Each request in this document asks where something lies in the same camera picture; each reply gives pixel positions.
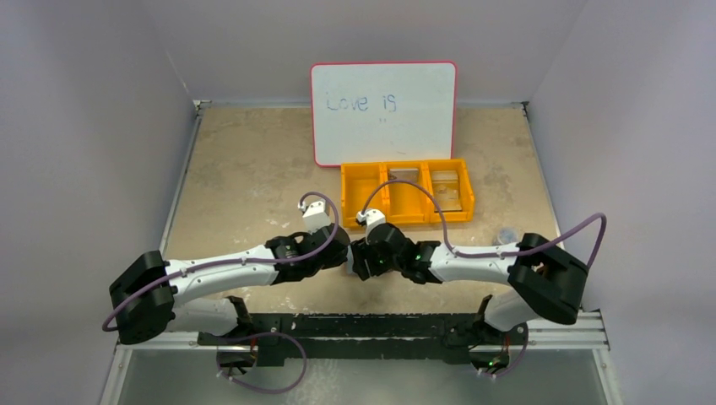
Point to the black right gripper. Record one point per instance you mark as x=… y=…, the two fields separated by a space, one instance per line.
x=360 y=255

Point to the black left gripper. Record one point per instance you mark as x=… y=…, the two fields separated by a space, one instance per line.
x=340 y=245

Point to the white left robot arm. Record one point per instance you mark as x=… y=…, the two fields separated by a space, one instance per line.
x=155 y=295

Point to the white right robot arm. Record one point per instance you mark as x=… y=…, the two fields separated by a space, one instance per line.
x=545 y=281

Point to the silver card in middle bin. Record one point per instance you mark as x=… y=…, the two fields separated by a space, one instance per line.
x=404 y=174

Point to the cards in right bin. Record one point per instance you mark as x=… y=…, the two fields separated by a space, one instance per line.
x=446 y=190

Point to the yellow middle bin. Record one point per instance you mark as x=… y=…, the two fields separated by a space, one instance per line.
x=407 y=204

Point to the yellow bin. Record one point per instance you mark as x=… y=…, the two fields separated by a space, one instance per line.
x=358 y=181
x=407 y=204
x=466 y=191

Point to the yellow left bin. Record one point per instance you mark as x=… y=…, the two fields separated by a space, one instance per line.
x=358 y=181

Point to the yellow right bin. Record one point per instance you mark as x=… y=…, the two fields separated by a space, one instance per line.
x=466 y=191

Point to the small clear round container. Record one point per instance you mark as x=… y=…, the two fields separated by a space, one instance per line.
x=507 y=235

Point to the pink framed whiteboard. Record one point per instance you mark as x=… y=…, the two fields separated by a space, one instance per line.
x=365 y=112

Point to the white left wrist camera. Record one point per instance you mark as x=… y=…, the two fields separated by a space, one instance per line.
x=315 y=215

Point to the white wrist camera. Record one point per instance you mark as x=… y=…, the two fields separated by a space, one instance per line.
x=370 y=218
x=315 y=215

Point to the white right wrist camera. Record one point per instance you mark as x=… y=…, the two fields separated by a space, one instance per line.
x=370 y=218

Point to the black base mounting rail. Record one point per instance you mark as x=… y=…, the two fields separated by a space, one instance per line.
x=450 y=339

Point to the aluminium frame rail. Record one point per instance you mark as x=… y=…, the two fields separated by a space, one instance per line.
x=587 y=333

